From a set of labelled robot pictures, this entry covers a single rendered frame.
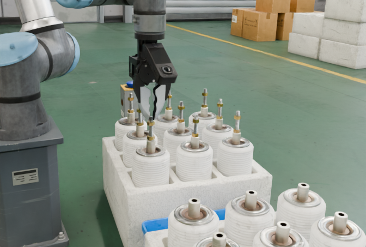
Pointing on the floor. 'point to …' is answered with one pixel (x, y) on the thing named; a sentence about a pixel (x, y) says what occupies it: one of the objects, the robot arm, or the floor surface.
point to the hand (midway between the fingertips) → (152, 115)
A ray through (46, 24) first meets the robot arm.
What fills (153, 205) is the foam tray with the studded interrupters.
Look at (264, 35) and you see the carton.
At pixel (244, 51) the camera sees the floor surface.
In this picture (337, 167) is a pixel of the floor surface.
